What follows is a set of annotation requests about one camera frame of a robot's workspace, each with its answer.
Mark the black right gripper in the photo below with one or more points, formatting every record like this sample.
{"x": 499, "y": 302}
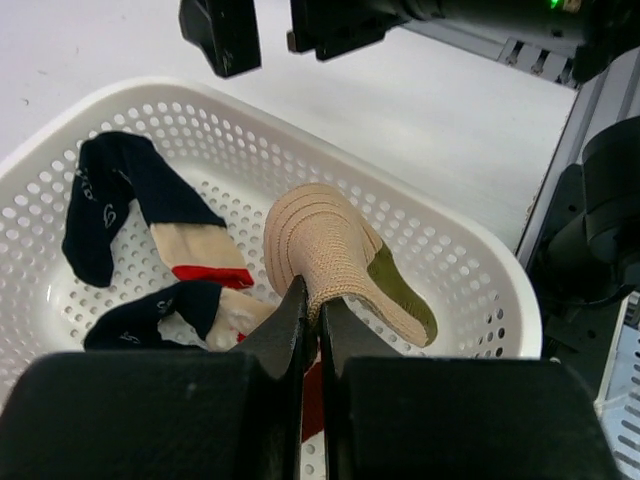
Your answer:
{"x": 226, "y": 31}

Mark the white perforated plastic basket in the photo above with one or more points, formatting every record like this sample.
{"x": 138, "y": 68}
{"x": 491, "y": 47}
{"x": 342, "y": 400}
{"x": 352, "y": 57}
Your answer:
{"x": 245, "y": 165}

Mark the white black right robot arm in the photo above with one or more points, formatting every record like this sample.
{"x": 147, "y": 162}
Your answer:
{"x": 585, "y": 257}

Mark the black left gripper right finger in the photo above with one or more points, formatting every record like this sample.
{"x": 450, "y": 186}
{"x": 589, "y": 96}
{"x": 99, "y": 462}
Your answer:
{"x": 390, "y": 416}

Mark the navy patterned sock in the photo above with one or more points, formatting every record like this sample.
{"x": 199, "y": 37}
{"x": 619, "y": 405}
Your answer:
{"x": 187, "y": 315}

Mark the aluminium rail frame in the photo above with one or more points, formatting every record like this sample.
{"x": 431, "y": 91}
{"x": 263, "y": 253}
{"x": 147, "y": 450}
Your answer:
{"x": 601, "y": 344}

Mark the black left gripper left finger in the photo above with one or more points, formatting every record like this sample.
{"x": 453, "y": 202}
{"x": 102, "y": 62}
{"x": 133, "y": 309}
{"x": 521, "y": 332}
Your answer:
{"x": 164, "y": 414}

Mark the beige striped sock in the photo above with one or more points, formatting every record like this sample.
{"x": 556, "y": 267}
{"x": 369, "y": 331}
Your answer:
{"x": 314, "y": 232}

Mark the navy sock red toe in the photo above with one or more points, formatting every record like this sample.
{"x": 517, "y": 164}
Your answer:
{"x": 117, "y": 169}

